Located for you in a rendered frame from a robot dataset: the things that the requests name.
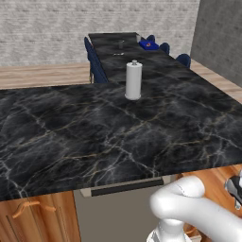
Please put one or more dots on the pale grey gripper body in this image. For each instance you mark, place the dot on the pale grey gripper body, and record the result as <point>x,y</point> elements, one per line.
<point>234,187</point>

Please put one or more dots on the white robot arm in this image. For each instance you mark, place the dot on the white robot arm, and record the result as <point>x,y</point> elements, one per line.
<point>192,211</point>

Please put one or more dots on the wooden drawer front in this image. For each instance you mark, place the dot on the wooden drawer front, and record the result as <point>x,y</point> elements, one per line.
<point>214,182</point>

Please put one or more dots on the hot dog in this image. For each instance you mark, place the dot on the hot dog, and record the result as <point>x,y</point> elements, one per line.
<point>147,45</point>

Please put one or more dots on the grey dishwasher door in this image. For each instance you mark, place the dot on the grey dishwasher door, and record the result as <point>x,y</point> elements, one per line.
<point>119,217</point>

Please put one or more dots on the white paper towel roll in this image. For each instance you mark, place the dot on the white paper towel roll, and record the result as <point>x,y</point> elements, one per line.
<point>133,80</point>

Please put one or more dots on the small grey utensil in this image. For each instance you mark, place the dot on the small grey utensil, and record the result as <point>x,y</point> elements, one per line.
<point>118,54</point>

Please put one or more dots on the small pale cup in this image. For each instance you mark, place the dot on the small pale cup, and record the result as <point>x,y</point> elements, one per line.
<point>138,38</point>

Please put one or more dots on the clear drinking glass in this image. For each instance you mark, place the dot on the clear drinking glass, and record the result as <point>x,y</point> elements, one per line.
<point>121,44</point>

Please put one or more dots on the wooden cupboard door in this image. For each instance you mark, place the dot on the wooden cupboard door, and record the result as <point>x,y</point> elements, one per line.
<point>47,225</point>

